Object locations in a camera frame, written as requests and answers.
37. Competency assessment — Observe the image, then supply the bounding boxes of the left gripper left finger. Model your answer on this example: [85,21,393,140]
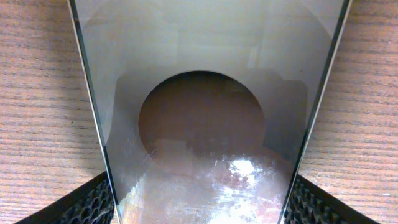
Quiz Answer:
[16,172,114,224]

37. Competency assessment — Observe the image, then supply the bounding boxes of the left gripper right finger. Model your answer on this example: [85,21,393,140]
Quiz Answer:
[282,175,377,224]

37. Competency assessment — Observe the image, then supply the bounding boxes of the Galaxy S25 Ultra smartphone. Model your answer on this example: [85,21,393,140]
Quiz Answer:
[68,0,351,224]

